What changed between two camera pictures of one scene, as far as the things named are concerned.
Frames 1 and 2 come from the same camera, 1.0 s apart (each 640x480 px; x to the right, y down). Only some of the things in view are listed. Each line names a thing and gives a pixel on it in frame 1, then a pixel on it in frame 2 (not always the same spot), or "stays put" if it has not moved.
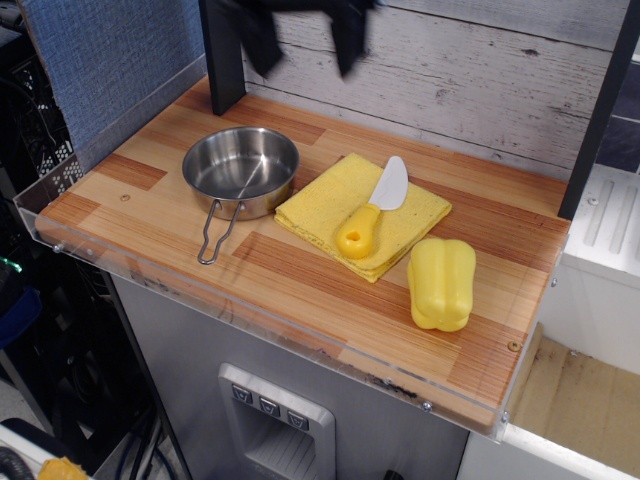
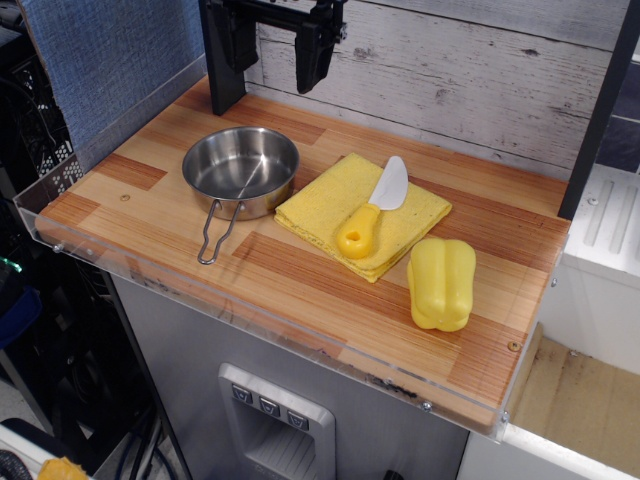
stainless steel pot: x=241 y=168 stays put
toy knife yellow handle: x=355 y=237 stays put
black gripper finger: x=255 y=21 → x=242 y=41
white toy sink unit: x=575 y=413 stays put
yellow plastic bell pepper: x=441 y=278 stays put
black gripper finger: x=348 y=18 → x=314 y=46
